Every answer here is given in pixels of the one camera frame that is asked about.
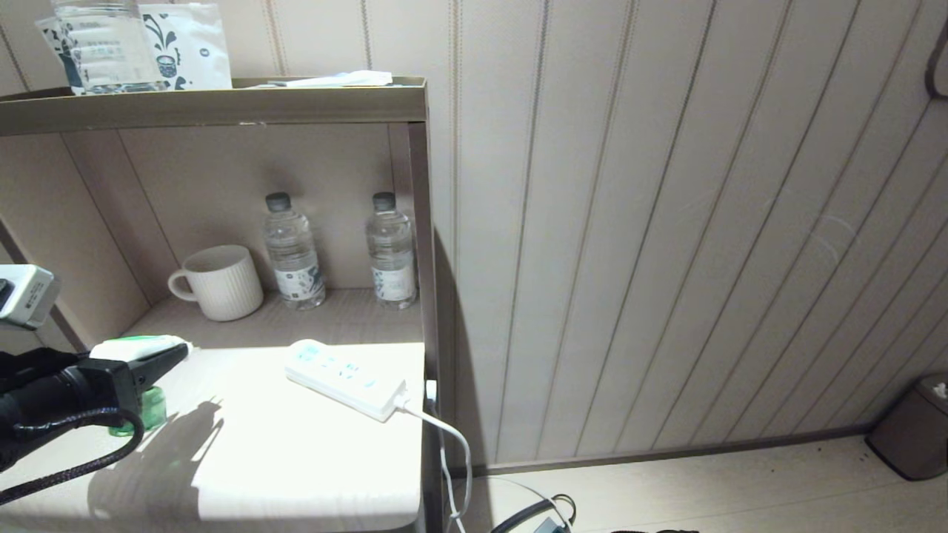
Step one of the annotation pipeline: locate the green mosquito repellent plug-in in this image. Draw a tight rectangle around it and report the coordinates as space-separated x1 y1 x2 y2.
89 335 195 438

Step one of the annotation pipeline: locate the white power strip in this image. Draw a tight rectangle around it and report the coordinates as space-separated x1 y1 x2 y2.
284 339 409 423

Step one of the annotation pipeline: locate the white ribbed mug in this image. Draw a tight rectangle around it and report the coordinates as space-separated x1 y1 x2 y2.
168 245 264 322

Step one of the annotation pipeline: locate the small water bottle black cap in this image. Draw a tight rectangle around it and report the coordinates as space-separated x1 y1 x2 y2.
263 192 327 311
366 192 417 310

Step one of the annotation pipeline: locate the white printed bag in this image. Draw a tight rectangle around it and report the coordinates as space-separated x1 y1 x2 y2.
141 4 233 91
33 19 88 97

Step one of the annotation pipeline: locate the large clear water bottle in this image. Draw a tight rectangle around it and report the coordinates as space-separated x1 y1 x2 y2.
52 0 170 95

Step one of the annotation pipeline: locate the flat white paper packet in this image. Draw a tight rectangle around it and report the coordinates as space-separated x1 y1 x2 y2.
248 70 393 90

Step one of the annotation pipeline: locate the grey trash bin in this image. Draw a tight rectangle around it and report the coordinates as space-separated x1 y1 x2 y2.
865 372 948 480

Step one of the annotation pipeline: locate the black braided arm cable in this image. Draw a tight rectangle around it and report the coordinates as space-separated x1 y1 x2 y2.
0 407 146 506

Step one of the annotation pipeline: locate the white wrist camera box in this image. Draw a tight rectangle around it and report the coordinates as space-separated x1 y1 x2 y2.
0 264 61 331

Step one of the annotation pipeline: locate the white power strip cable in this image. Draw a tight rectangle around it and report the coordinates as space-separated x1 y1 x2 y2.
400 380 473 533

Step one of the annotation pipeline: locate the black floor cable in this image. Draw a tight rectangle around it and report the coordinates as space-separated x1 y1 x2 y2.
490 494 578 533

